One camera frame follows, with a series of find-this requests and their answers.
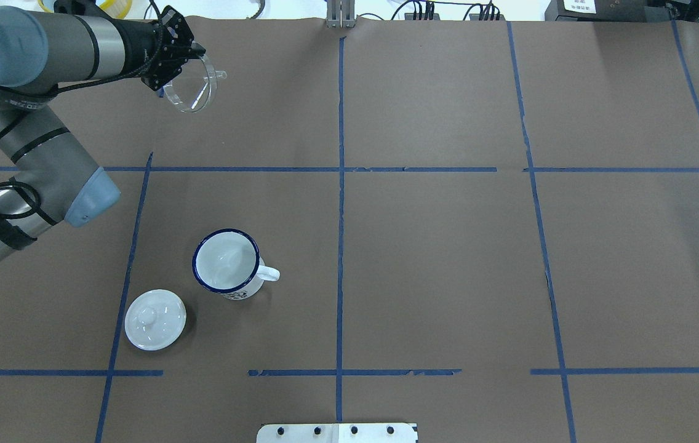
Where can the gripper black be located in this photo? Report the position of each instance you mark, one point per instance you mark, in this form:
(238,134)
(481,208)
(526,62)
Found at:
(140,48)

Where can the clear glass funnel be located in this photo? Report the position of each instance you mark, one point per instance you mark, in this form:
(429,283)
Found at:
(195,86)

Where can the white ceramic lid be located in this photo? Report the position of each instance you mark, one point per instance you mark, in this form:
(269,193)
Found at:
(155,320)

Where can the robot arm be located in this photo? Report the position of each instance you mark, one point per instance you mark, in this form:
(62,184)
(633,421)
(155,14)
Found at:
(46,176)

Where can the yellow tape roll with dish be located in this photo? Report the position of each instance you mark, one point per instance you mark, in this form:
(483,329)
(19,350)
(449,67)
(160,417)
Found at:
(116,9)

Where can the white enamel mug blue rim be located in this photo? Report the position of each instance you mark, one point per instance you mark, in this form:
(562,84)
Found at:
(228,262)

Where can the black computer box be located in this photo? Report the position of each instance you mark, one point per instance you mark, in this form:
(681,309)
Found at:
(615,11)

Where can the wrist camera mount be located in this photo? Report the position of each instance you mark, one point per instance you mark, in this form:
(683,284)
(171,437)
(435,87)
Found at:
(165,65)

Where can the aluminium frame post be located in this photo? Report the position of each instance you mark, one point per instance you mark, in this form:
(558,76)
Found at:
(340,14)

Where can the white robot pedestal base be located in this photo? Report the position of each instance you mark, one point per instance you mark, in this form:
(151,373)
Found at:
(338,432)

